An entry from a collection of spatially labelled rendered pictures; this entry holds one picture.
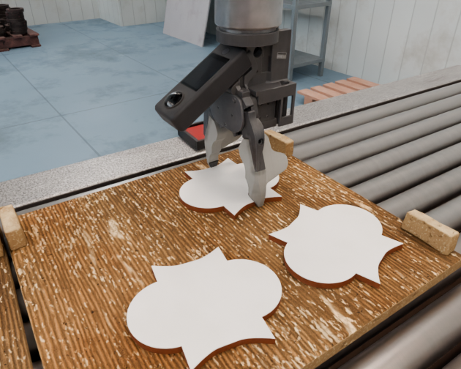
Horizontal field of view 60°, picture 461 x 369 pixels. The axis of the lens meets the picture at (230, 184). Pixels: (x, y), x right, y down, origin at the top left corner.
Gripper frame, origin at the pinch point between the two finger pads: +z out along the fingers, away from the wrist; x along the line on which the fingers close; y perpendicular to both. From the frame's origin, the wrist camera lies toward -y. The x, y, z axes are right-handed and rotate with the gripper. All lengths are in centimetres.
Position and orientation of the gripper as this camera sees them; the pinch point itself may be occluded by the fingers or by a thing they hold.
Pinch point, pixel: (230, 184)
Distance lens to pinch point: 54.3
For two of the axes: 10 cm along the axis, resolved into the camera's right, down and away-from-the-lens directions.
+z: -0.1, 8.5, 5.3
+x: -5.6, -4.4, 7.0
